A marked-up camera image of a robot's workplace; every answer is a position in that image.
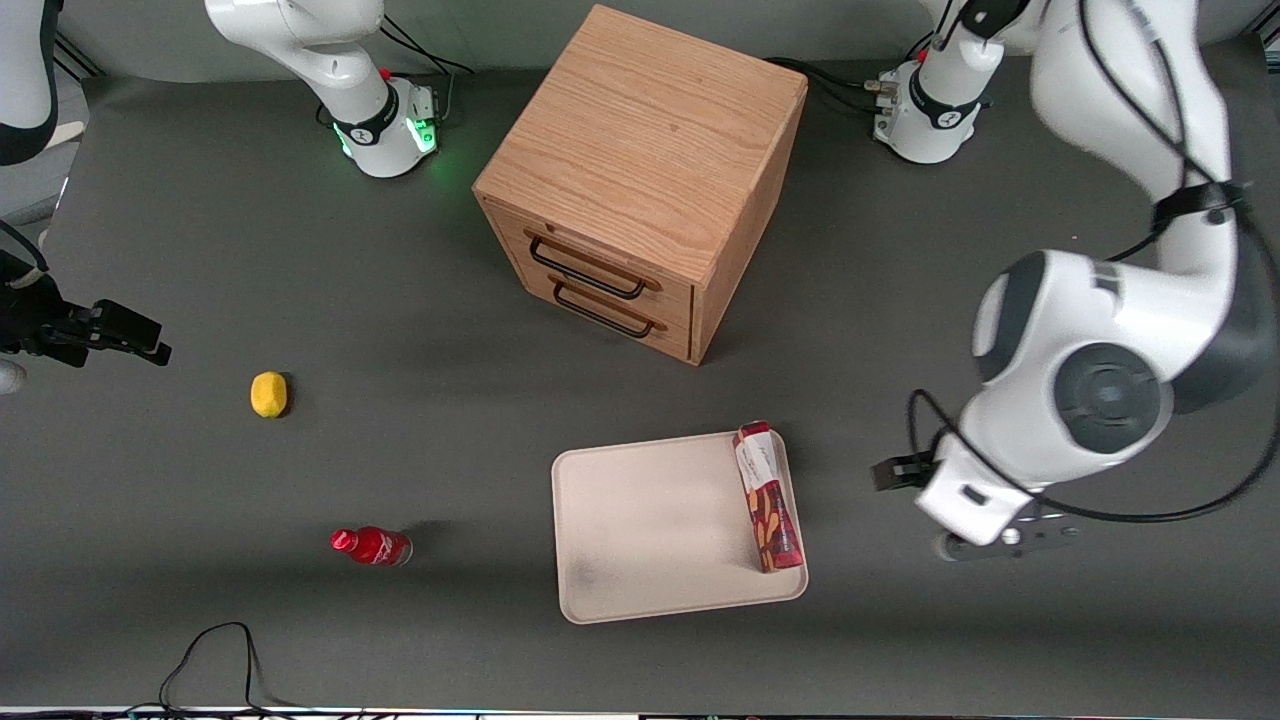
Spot yellow lemon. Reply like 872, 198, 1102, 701
250, 371, 290, 419

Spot red tartan shortbread cookie box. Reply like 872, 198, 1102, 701
732, 421, 807, 574

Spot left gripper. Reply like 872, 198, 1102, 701
870, 432, 1049, 548

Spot black wire drawer handle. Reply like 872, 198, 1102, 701
527, 234, 650, 301
551, 280, 657, 340

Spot wooden two-drawer cabinet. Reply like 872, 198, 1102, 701
472, 4, 809, 367

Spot black right base cables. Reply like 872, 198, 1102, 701
378, 12, 477, 127

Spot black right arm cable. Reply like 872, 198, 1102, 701
0, 220, 50, 277

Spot thin black looped cable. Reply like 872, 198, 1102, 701
158, 621, 286, 717

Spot black left base cables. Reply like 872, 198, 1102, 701
765, 57, 901, 114

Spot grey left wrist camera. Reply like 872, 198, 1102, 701
934, 514, 1084, 564

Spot wooden drawer front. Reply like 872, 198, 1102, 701
505, 258, 694, 363
485, 198, 696, 323

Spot black base cables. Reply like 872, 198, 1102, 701
765, 57, 901, 114
378, 12, 477, 127

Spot beige plastic tray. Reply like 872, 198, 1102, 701
551, 428, 809, 626

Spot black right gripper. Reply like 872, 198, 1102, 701
0, 250, 173, 367

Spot red soda bottle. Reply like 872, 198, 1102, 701
330, 526, 414, 569

